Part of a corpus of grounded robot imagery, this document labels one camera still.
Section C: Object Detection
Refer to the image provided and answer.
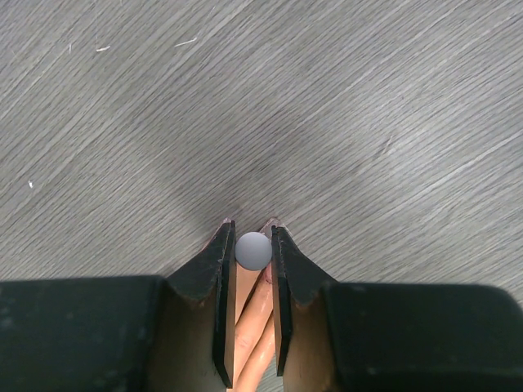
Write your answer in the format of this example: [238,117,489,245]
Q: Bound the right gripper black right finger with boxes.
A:
[271,227,522,391]

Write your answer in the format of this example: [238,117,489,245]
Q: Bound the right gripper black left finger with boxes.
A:
[1,220,235,391]

